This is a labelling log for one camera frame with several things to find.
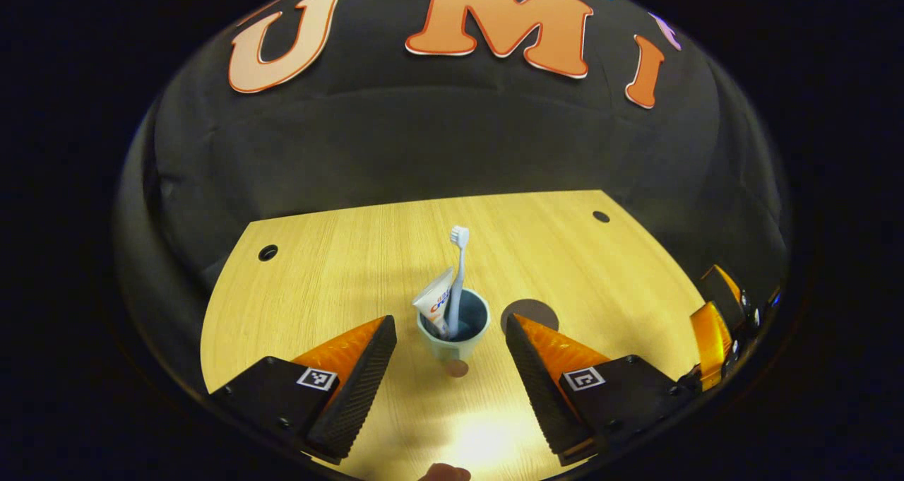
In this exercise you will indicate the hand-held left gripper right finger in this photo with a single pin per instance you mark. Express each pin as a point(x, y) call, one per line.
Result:
point(537, 389)

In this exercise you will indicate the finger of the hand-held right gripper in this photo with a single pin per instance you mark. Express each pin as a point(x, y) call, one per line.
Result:
point(712, 347)
point(727, 294)

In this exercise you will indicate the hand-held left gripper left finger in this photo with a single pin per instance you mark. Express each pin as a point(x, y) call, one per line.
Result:
point(364, 389)

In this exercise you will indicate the round dark brown coaster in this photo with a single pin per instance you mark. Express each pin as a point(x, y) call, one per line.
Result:
point(537, 310)

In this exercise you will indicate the pale green cup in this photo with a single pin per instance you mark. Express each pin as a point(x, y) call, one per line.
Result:
point(452, 348)

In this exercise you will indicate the white toothpaste tube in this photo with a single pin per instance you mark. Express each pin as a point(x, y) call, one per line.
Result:
point(434, 301)

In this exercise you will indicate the white toothbrush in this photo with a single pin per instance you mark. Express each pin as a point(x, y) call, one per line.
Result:
point(459, 269)

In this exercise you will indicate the wooden desktop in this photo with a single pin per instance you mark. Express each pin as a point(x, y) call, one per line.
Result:
point(339, 255)

